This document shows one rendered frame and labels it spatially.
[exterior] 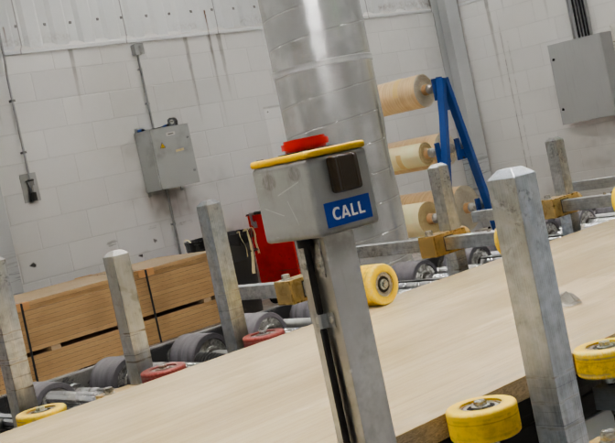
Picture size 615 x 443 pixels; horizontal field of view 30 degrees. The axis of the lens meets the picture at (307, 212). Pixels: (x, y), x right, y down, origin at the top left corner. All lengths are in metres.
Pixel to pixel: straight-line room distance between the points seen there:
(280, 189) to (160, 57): 8.99
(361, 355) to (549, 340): 0.25
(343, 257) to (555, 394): 0.31
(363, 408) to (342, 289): 0.10
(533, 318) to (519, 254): 0.06
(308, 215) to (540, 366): 0.34
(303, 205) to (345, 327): 0.11
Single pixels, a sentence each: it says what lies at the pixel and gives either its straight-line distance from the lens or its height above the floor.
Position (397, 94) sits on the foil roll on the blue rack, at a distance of 8.60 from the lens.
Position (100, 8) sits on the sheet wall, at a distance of 9.70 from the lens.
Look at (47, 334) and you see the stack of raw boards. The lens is 7.51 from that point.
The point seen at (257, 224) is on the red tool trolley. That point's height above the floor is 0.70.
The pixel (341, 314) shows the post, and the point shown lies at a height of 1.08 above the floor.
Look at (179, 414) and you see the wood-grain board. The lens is 1.62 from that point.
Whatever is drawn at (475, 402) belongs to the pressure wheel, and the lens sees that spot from 1.30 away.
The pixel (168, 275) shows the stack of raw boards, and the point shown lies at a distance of 8.06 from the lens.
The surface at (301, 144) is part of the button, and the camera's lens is 0.94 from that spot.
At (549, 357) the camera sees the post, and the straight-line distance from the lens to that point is 1.15.
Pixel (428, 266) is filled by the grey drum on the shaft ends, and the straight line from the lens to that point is 3.25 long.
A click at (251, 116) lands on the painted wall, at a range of 10.42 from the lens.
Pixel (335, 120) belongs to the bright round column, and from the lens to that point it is 5.29.
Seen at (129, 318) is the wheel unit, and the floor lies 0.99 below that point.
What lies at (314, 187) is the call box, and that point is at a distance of 0.91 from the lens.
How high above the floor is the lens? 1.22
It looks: 3 degrees down
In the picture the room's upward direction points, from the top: 12 degrees counter-clockwise
